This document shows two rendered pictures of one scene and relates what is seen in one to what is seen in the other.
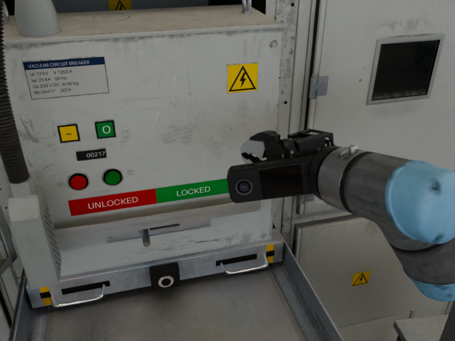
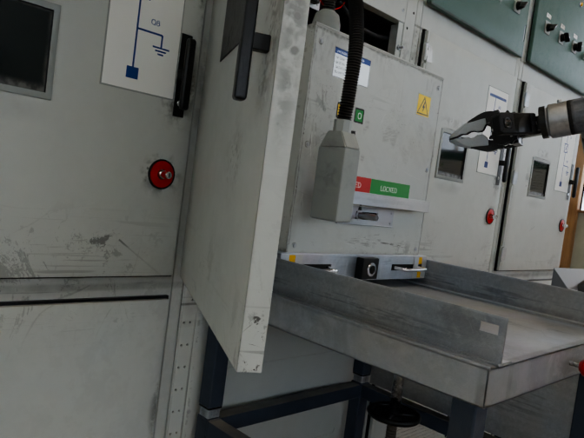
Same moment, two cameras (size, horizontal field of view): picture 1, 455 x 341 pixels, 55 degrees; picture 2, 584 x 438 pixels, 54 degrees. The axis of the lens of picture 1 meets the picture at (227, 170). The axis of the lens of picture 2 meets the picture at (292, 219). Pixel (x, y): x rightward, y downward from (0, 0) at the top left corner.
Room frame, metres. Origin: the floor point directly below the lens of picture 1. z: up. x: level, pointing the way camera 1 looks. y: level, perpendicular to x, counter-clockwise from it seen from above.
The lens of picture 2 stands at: (-0.38, 0.95, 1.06)
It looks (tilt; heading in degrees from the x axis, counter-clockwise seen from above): 3 degrees down; 330
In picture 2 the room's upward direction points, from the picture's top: 8 degrees clockwise
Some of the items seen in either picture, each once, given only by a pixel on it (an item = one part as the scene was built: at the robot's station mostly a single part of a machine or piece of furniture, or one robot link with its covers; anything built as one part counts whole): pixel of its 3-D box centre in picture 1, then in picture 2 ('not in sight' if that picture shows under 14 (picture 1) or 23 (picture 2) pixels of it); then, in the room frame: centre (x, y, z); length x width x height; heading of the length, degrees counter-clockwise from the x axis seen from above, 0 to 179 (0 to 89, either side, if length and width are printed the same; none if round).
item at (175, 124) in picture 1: (154, 168); (374, 159); (0.70, 0.14, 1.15); 0.48 x 0.01 x 0.48; 105
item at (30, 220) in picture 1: (36, 233); (335, 176); (0.58, 0.32, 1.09); 0.08 x 0.05 x 0.17; 15
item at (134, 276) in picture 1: (162, 265); (355, 265); (0.72, 0.14, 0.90); 0.54 x 0.05 x 0.06; 105
